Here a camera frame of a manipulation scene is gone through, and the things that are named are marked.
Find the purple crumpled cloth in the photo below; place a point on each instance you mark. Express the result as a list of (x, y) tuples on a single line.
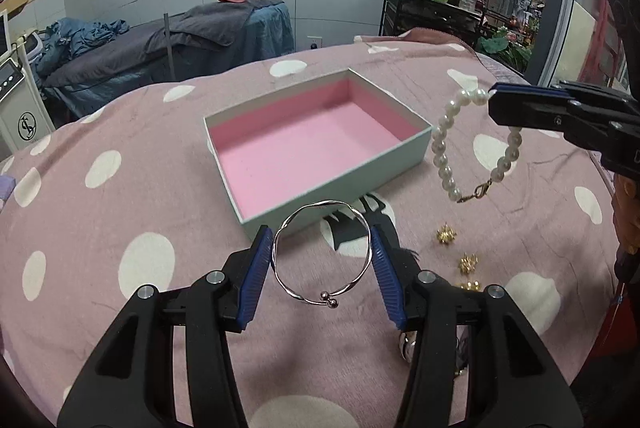
[(7, 185)]

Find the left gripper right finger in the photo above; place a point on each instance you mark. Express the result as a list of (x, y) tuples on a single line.
[(513, 379)]

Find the silver twisted bangle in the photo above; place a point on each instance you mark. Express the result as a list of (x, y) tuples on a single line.
[(321, 251)]

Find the beige strap wristwatch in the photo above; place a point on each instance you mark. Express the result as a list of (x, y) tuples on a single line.
[(407, 343)]

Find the white beauty machine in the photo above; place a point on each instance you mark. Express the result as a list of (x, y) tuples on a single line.
[(24, 117)]

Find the massage bed grey blanket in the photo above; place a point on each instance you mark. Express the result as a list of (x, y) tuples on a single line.
[(206, 40)]

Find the operator right hand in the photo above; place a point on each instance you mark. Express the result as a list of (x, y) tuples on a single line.
[(626, 213)]

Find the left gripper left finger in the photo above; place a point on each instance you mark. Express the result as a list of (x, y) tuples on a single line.
[(127, 380)]

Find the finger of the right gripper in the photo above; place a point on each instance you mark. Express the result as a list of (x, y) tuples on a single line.
[(509, 110), (563, 92)]

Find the pink polka dot bedsheet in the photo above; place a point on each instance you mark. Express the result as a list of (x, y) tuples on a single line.
[(131, 195)]

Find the blue crumpled sheets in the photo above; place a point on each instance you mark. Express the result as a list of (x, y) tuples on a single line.
[(69, 38)]

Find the green potted plant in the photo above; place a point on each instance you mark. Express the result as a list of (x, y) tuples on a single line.
[(503, 47)]

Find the black trolley rack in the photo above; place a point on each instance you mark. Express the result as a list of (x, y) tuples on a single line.
[(399, 16)]

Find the mint box pink lining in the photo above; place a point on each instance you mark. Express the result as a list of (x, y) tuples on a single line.
[(335, 137)]

